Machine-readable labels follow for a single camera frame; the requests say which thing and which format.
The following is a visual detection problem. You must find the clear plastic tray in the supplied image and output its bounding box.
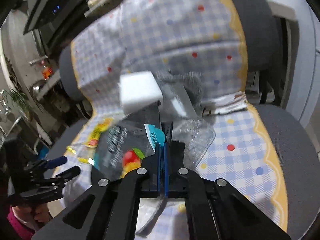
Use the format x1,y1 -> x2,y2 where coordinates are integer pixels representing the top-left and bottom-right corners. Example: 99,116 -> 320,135
172,119 -> 216,170

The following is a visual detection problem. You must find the yellow snack wrapper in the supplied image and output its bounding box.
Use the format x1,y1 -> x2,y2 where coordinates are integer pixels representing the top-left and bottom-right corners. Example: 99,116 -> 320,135
66,117 -> 113,166

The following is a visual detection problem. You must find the grey office chair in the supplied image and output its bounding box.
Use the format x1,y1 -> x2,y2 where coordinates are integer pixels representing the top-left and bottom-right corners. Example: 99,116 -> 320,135
49,0 -> 320,239

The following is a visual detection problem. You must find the white rectangular box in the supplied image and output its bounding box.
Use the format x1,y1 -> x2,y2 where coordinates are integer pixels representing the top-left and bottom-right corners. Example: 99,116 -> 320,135
119,71 -> 163,115

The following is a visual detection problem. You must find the striped foil wrapper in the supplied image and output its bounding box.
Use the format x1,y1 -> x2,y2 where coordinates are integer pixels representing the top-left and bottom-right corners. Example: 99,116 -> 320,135
201,92 -> 248,116

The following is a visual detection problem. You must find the dark fruit snack bag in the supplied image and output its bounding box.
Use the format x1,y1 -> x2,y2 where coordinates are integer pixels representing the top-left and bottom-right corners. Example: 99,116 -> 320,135
94,121 -> 165,181

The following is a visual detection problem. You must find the black range hood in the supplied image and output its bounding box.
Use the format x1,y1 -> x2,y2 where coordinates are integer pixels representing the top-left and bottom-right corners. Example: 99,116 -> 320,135
23,0 -> 87,34

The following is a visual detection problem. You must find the blue checkered dotted cloth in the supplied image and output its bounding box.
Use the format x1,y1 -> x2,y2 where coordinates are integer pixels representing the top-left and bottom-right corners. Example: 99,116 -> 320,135
66,0 -> 288,230

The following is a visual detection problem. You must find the person left hand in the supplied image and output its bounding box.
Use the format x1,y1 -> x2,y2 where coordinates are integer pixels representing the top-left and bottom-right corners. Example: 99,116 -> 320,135
11,203 -> 52,231

